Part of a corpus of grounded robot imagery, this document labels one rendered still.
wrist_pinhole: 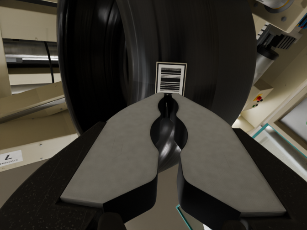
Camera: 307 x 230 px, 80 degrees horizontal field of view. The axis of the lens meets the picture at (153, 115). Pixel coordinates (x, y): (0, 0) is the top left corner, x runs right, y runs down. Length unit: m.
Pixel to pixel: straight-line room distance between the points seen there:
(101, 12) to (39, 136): 0.55
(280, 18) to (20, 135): 0.94
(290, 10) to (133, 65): 0.38
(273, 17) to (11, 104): 0.95
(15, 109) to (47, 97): 0.13
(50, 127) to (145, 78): 0.73
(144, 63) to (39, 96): 0.73
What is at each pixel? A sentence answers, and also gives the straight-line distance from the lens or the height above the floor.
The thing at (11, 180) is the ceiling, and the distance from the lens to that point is 3.72.
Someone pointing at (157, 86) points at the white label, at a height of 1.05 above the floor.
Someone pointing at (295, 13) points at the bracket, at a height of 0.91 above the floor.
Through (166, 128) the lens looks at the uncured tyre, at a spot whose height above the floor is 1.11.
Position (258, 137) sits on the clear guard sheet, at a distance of 0.98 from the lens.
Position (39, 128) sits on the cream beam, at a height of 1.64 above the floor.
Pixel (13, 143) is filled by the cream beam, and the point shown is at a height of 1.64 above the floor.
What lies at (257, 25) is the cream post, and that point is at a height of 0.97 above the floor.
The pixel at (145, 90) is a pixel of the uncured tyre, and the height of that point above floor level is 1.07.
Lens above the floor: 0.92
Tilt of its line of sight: 38 degrees up
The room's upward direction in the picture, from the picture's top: 154 degrees counter-clockwise
